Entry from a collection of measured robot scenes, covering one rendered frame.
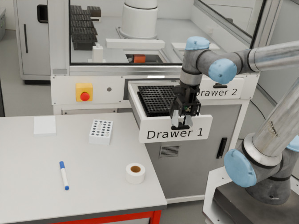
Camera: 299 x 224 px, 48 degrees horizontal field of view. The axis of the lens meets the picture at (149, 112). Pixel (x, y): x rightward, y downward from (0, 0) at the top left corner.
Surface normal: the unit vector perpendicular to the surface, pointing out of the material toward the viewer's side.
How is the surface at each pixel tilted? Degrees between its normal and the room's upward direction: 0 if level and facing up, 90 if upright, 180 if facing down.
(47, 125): 0
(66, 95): 90
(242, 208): 3
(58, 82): 90
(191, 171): 90
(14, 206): 0
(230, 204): 90
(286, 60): 108
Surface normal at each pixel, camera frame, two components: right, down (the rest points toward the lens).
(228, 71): 0.55, 0.49
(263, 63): -0.72, 0.54
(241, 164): -0.85, 0.30
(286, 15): -0.98, 0.00
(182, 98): 0.11, -0.84
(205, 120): 0.25, 0.53
